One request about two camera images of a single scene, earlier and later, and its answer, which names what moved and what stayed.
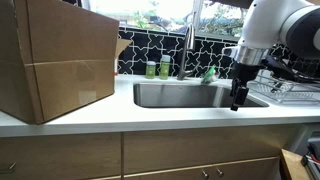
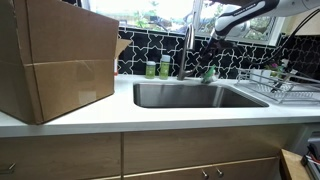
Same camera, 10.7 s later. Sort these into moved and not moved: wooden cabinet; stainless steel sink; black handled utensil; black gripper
Moved: black gripper
Not moved: black handled utensil; stainless steel sink; wooden cabinet
